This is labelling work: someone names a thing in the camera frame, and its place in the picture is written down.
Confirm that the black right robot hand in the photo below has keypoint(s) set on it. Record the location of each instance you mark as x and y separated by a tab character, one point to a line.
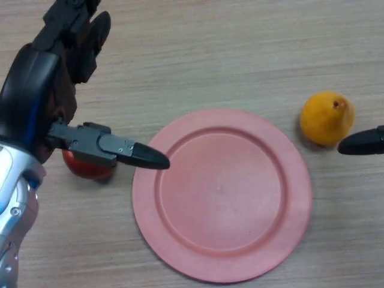
363	144

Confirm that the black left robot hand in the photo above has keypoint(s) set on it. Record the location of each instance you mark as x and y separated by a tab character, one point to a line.
33	81

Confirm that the red apple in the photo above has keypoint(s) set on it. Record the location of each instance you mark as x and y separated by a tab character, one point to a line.
85	171

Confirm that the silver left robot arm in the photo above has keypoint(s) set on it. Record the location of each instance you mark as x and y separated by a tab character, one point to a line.
15	207

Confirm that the pink round plate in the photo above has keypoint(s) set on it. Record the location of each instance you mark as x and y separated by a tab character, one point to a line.
222	195

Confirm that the yellow pear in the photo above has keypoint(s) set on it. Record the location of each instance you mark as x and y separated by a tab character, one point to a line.
322	120

